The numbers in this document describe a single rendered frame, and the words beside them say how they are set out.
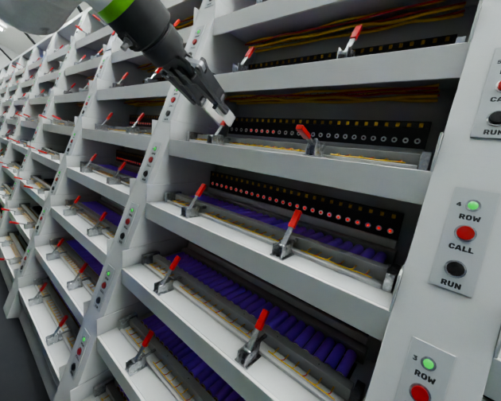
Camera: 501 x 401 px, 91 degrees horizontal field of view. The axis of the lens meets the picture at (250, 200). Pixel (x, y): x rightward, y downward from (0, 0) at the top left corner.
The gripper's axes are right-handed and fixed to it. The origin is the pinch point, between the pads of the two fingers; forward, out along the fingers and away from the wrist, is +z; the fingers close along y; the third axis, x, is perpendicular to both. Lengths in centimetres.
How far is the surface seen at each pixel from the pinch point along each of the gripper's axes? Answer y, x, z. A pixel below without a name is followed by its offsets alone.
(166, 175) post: -15.9, -17.3, 5.9
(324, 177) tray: 30.3, -10.9, 2.5
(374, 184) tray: 38.2, -10.8, 2.5
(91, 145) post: -86, -13, 8
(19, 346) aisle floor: -65, -95, 19
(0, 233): -156, -79, 15
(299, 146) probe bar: 20.9, -3.2, 6.4
